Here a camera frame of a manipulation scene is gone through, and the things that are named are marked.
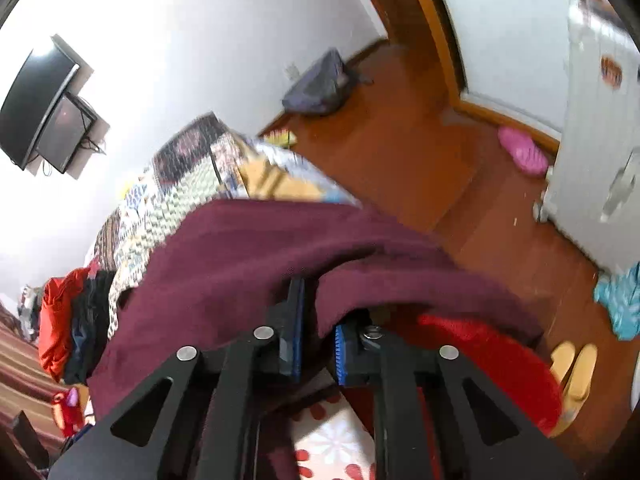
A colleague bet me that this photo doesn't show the dark folded clothes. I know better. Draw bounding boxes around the dark folded clothes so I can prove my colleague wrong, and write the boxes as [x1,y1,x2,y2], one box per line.
[62,270,118,386]

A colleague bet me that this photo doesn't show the yellow slipper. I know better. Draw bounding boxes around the yellow slipper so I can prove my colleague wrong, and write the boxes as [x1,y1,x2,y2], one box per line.
[560,344,599,436]
[550,341,577,391]

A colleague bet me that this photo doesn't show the patchwork printed blanket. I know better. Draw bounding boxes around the patchwork printed blanket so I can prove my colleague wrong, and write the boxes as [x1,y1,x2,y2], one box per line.
[92,112,363,346]

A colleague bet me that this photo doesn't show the striped brown curtain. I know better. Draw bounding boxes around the striped brown curtain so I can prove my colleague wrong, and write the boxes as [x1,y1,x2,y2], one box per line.
[0,295,66,461]

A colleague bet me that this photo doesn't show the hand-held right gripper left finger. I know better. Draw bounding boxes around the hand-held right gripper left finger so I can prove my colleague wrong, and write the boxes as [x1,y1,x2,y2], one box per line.
[47,275,308,480]

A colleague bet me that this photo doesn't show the pink slipper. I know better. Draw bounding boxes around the pink slipper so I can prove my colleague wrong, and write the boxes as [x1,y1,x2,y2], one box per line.
[497,126,550,177]

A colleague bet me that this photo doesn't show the teal cloth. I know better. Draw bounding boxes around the teal cloth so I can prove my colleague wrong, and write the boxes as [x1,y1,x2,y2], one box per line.
[593,262,640,341]

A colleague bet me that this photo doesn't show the grey backpack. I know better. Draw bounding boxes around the grey backpack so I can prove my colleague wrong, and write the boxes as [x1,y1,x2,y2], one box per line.
[281,47,373,117]

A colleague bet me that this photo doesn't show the yellow-green toy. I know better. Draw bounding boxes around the yellow-green toy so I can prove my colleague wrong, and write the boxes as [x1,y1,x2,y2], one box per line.
[263,129,298,148]

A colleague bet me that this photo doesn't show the small black monitor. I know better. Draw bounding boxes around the small black monitor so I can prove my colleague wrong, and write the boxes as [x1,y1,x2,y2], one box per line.
[34,94,98,175]

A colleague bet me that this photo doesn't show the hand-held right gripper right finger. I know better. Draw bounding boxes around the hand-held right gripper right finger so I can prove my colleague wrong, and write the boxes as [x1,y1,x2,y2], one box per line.
[334,324,583,480]

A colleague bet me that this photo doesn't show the red plush toy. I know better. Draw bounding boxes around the red plush toy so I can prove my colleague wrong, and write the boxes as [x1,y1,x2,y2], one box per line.
[52,387,93,438]

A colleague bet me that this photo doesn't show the white suitcase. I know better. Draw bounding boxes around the white suitcase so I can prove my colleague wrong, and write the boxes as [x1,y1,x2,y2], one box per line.
[532,0,640,273]

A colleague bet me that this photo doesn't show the red plastic basin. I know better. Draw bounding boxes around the red plastic basin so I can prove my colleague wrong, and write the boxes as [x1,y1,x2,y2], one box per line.
[417,314,563,438]

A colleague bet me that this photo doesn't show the large black television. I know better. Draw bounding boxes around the large black television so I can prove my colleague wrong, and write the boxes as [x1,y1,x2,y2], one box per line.
[0,42,81,171]

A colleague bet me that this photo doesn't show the maroon button shirt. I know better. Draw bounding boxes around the maroon button shirt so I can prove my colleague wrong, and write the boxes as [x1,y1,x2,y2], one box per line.
[87,199,546,480]

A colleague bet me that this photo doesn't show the red folded garment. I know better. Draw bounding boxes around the red folded garment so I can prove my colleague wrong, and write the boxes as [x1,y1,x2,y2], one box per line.
[37,266,93,383]

